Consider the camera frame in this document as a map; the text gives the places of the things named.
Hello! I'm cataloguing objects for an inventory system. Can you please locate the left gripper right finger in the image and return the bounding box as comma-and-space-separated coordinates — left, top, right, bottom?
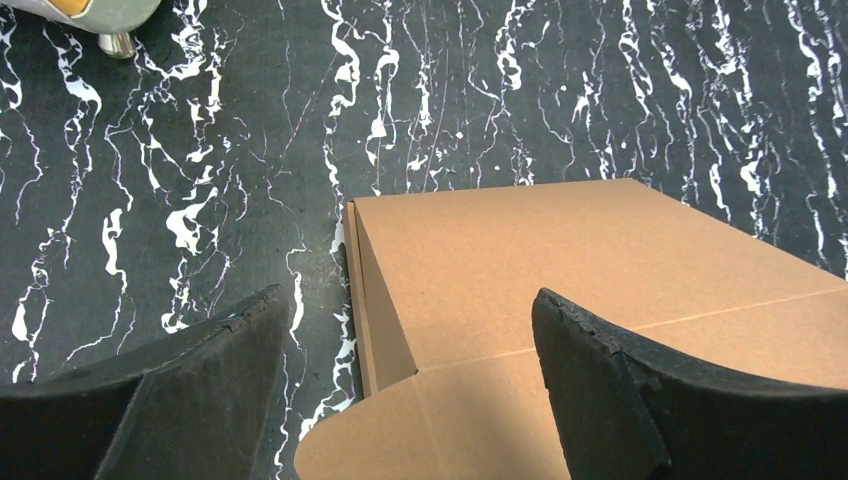
532, 288, 847, 479

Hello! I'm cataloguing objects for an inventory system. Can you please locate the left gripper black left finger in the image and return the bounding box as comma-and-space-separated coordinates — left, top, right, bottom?
1, 285, 288, 479

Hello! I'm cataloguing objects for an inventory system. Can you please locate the white cylindrical drum orange face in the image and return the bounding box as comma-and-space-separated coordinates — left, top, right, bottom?
1, 0, 162, 60

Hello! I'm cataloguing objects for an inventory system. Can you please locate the brown cardboard box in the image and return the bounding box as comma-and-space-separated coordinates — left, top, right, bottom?
294, 179, 847, 479

